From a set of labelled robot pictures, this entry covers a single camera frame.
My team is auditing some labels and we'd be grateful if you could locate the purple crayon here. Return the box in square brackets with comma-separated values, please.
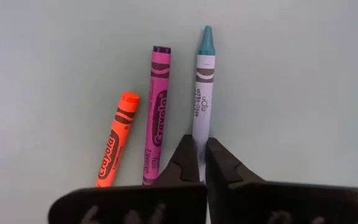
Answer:
[142, 45, 172, 187]

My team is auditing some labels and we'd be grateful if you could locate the blue crayon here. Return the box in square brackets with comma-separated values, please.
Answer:
[192, 25, 216, 184]

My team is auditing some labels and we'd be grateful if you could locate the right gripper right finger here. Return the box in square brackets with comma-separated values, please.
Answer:
[205, 137, 358, 224]

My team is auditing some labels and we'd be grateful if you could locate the teal table mat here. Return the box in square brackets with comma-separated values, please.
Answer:
[0, 0, 358, 224]

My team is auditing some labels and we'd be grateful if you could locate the orange crayon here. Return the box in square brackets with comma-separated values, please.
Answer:
[95, 91, 141, 189]

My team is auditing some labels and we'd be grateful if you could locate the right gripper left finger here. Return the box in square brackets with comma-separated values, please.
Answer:
[48, 134, 208, 224]

